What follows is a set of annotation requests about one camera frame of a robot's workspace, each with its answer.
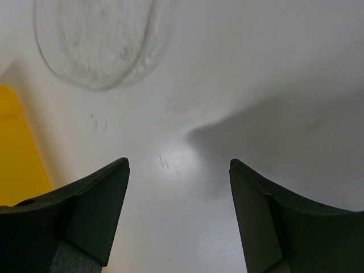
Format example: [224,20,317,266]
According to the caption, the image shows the yellow plastic bin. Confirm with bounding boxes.
[1,85,52,206]

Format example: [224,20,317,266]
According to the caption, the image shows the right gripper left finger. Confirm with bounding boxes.
[1,158,130,272]

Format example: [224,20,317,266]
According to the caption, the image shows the clear glass plate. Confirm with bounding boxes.
[33,1,177,91]

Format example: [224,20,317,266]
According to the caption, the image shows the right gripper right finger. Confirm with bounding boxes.
[229,159,363,272]

